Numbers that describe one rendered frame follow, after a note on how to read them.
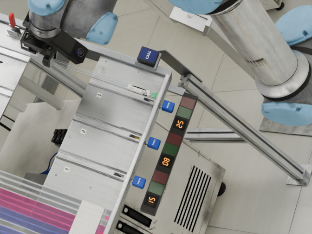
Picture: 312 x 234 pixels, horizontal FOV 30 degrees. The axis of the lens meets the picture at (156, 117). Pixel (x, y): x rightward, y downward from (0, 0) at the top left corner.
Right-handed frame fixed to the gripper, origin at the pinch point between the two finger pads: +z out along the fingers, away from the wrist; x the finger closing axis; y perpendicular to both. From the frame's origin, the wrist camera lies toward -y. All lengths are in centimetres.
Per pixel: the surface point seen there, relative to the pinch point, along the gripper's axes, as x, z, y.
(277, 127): -30, 53, -79
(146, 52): -11.1, -4.0, -22.1
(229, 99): -45, 79, -63
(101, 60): -6.8, 2.6, -11.6
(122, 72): -5.2, 1.4, -18.2
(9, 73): 5.7, 6.7, 10.2
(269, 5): -85, 63, -63
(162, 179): 19.0, -1.4, -38.1
